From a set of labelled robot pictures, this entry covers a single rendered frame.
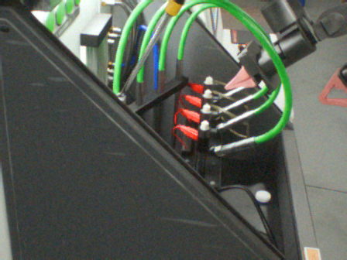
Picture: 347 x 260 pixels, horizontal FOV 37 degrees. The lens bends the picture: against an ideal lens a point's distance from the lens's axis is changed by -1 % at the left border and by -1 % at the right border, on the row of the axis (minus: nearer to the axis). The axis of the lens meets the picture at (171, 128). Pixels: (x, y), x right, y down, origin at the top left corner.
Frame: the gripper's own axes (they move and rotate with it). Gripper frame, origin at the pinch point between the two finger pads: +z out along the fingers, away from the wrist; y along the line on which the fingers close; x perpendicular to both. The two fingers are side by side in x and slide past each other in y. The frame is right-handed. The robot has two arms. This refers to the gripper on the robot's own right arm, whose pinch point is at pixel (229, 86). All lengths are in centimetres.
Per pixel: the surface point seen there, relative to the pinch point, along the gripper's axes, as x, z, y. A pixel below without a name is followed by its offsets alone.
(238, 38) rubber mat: -92, 29, -2
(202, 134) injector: 2.6, 10.8, -5.6
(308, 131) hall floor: -216, 77, -92
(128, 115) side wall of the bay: 36.9, -1.8, 10.5
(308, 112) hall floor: -243, 79, -89
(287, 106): 12.2, -13.0, -6.6
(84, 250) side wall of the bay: 39.9, 21.2, -4.5
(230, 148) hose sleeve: 11.1, 2.3, -8.9
